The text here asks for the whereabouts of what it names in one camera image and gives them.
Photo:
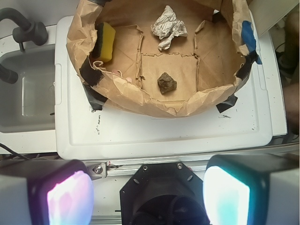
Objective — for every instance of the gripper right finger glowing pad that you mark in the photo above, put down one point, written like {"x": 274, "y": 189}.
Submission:
{"x": 259, "y": 189}

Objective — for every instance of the metal corner bracket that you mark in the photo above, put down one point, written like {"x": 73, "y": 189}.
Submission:
{"x": 97, "y": 170}

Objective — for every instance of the brown rock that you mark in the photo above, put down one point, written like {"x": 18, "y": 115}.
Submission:
{"x": 166, "y": 83}

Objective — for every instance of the brown paper bag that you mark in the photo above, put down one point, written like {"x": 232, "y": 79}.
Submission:
{"x": 209, "y": 65}

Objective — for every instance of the white sink basin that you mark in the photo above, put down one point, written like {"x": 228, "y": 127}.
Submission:
{"x": 28, "y": 104}

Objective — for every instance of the crumpled white paper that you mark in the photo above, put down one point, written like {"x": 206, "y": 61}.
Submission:
{"x": 167, "y": 27}

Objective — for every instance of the grey faucet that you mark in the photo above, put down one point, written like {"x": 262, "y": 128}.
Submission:
{"x": 26, "y": 30}

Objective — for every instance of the aluminium rail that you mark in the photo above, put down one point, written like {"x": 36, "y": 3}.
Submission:
{"x": 128, "y": 167}

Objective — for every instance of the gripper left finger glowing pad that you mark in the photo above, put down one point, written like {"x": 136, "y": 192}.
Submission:
{"x": 45, "y": 192}

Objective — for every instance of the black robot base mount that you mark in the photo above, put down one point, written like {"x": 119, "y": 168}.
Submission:
{"x": 163, "y": 194}

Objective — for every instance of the blue tape piece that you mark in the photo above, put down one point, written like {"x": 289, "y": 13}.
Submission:
{"x": 247, "y": 35}

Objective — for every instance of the yellow sponge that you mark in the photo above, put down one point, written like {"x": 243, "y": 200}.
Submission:
{"x": 103, "y": 49}

